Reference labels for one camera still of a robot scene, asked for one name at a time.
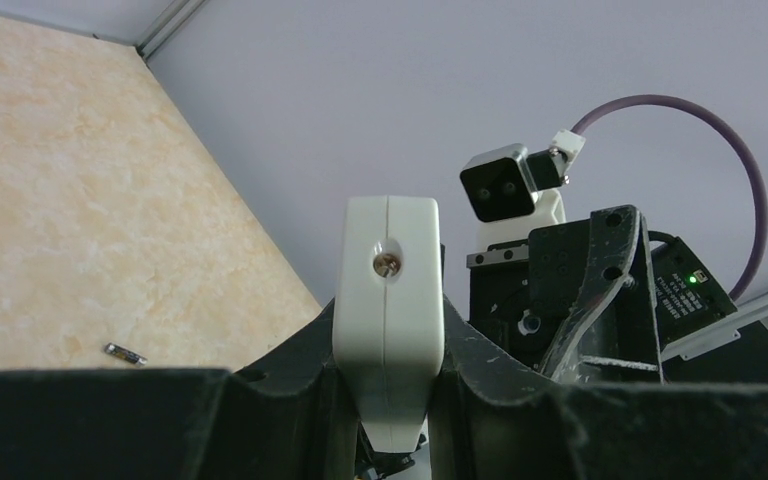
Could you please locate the aluminium frame rail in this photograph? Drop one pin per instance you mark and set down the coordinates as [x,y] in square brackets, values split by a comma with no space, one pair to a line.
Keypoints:
[718,334]

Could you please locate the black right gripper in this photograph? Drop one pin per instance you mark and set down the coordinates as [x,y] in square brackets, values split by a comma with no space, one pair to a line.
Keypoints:
[572,304]

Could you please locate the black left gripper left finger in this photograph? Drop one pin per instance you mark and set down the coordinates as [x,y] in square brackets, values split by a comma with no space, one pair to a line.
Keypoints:
[285,416]

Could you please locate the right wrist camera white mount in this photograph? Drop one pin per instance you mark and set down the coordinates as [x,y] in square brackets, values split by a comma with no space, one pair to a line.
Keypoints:
[513,191]

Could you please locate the white remote control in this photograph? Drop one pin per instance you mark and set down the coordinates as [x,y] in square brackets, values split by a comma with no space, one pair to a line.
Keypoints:
[388,324]

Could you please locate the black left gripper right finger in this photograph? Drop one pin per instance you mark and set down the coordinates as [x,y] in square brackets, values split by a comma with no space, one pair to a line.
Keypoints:
[493,418]

